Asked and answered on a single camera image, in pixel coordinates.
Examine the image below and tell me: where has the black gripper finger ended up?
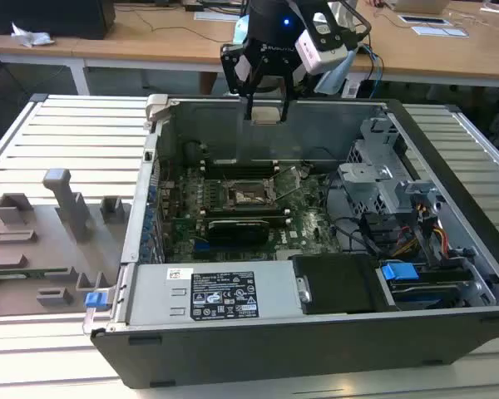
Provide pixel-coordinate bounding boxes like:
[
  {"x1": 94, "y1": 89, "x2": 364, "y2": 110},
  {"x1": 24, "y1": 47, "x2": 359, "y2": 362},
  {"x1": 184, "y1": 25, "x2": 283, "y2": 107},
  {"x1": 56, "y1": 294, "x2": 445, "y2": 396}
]
[
  {"x1": 220, "y1": 41, "x2": 259, "y2": 122},
  {"x1": 279, "y1": 61, "x2": 309, "y2": 123}
]

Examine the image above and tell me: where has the metal socket cover frame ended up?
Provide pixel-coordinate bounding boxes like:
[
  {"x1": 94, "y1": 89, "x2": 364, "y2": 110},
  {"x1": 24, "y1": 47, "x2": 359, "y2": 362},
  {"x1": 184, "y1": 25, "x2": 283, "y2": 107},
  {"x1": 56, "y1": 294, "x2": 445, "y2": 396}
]
[{"x1": 270, "y1": 165, "x2": 305, "y2": 201}]

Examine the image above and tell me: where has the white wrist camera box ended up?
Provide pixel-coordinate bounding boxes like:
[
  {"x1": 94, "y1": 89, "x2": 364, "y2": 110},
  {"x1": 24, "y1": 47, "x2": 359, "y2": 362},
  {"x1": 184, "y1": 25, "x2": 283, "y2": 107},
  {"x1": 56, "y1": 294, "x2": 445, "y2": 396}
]
[{"x1": 294, "y1": 11, "x2": 349, "y2": 76}]

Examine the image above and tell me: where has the black plastic drive cover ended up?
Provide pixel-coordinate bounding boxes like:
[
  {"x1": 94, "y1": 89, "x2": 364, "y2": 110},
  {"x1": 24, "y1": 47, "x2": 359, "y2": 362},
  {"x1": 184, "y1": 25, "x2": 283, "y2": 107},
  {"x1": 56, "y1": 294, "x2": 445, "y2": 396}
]
[{"x1": 293, "y1": 253, "x2": 400, "y2": 316}]

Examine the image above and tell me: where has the black box on desk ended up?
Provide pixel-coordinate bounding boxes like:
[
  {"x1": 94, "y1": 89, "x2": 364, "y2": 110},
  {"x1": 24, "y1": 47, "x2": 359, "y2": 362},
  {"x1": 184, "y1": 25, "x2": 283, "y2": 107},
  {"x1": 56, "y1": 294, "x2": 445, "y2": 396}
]
[{"x1": 0, "y1": 0, "x2": 117, "y2": 41}]

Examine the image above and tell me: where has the blue case latch clip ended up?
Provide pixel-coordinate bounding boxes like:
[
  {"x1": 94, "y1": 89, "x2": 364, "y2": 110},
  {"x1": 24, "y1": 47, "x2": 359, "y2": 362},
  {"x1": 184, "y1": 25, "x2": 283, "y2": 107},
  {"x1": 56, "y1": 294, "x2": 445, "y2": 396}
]
[{"x1": 85, "y1": 293, "x2": 110, "y2": 311}]

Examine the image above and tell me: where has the silver metal disk bay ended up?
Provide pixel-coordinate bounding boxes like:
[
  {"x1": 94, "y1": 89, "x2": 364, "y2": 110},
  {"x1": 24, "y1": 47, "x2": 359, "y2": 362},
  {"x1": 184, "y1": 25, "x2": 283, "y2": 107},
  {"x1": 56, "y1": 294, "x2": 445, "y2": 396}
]
[{"x1": 336, "y1": 116, "x2": 442, "y2": 218}]

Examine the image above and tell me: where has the blue disk carrier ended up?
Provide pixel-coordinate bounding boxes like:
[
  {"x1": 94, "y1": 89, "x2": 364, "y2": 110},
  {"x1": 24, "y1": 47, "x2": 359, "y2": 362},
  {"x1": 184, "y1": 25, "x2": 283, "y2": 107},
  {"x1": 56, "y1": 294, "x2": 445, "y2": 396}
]
[{"x1": 380, "y1": 261, "x2": 420, "y2": 284}]

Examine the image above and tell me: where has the crumpled white paper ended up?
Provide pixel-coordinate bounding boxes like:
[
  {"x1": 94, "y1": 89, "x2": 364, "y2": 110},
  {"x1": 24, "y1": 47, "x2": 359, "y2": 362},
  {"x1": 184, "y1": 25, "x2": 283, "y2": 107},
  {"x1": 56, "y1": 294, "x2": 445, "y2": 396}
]
[{"x1": 9, "y1": 22, "x2": 56, "y2": 47}]

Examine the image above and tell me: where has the black graphics card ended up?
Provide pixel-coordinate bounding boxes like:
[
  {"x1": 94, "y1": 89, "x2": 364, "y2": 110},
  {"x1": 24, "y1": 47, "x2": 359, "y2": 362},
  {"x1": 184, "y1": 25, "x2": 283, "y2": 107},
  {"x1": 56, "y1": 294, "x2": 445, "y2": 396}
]
[{"x1": 207, "y1": 219, "x2": 271, "y2": 247}]

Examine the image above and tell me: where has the blue cable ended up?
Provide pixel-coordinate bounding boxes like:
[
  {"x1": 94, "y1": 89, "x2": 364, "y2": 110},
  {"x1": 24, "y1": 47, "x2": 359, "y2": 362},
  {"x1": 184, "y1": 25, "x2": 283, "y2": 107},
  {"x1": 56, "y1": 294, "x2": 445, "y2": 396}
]
[{"x1": 359, "y1": 43, "x2": 386, "y2": 100}]

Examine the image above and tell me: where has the CPU socket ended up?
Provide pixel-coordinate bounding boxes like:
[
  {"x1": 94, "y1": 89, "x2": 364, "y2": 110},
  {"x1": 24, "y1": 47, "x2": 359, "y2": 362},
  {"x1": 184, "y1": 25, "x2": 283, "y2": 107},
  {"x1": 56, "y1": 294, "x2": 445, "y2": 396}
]
[{"x1": 226, "y1": 180, "x2": 275, "y2": 209}]

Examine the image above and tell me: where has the white paper sheet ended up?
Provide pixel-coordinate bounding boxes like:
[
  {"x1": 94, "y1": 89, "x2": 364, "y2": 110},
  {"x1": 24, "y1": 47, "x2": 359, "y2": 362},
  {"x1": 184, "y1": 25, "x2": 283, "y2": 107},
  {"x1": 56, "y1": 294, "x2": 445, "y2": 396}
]
[{"x1": 411, "y1": 25, "x2": 471, "y2": 40}]

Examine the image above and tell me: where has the silver CPU plate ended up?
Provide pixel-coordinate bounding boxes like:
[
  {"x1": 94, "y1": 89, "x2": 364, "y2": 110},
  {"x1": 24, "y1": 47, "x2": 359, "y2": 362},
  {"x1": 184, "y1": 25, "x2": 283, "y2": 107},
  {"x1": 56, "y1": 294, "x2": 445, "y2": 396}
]
[{"x1": 251, "y1": 106, "x2": 284, "y2": 125}]

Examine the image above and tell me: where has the green RAM stick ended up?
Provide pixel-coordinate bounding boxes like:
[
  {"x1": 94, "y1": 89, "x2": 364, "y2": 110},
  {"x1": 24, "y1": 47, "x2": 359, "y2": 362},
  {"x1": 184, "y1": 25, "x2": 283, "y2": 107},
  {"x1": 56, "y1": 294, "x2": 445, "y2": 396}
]
[{"x1": 0, "y1": 268, "x2": 68, "y2": 280}]

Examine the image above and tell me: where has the green motherboard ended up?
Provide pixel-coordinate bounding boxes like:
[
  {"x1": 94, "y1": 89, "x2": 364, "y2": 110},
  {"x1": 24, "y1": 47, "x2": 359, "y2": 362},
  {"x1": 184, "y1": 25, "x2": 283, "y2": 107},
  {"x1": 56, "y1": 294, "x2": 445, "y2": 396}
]
[{"x1": 156, "y1": 164, "x2": 346, "y2": 264}]

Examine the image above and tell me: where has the wooden desk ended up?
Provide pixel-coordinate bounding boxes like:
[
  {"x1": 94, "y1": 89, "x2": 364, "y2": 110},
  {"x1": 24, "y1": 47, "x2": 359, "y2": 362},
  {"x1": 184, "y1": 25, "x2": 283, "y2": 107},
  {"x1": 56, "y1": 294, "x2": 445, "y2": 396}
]
[{"x1": 0, "y1": 0, "x2": 499, "y2": 97}]

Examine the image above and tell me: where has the black cable with white tie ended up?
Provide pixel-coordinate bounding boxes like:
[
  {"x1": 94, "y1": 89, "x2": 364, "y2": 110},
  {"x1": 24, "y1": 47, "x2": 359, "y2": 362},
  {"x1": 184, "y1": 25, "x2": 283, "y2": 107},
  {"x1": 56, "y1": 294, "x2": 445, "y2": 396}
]
[{"x1": 183, "y1": 141, "x2": 211, "y2": 163}]

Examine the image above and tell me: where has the grey case handle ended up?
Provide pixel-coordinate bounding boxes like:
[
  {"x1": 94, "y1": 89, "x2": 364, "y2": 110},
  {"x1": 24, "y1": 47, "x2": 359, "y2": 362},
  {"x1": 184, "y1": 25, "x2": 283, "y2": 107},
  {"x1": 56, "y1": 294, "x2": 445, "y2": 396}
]
[{"x1": 144, "y1": 94, "x2": 170, "y2": 125}]

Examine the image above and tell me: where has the grey parts rack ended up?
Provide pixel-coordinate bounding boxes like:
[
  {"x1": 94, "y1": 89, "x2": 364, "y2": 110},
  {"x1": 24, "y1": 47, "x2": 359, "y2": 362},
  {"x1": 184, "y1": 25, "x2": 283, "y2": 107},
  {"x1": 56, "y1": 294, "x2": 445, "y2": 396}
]
[{"x1": 0, "y1": 168, "x2": 129, "y2": 320}]

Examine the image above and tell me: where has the yellow red wire bundle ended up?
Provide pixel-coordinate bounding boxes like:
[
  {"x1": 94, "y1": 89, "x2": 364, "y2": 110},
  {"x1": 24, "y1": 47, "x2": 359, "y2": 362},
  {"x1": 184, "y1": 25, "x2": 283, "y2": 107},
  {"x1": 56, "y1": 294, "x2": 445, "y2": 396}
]
[{"x1": 393, "y1": 202, "x2": 449, "y2": 258}]

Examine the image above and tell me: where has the silver power supply box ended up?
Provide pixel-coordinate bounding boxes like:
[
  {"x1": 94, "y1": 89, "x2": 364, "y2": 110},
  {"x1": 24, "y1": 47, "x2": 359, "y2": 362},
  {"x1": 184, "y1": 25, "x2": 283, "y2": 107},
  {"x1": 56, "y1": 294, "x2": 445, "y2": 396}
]
[{"x1": 126, "y1": 261, "x2": 314, "y2": 326}]

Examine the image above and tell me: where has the black open PC case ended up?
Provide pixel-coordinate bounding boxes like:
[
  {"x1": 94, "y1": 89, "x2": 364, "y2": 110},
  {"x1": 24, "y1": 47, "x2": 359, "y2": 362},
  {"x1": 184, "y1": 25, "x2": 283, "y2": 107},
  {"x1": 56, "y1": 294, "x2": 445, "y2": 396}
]
[{"x1": 82, "y1": 93, "x2": 499, "y2": 390}]

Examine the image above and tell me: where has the black internal wire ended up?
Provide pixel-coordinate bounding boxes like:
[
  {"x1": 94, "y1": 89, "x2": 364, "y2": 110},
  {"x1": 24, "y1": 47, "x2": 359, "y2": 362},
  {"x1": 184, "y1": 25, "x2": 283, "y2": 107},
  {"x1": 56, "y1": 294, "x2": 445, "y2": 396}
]
[{"x1": 324, "y1": 178, "x2": 382, "y2": 255}]

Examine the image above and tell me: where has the black power supply label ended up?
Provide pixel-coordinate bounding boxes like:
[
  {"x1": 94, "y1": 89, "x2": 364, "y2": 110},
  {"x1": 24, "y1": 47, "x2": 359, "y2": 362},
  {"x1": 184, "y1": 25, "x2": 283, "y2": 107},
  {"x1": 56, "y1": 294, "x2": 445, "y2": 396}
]
[{"x1": 190, "y1": 270, "x2": 257, "y2": 321}]

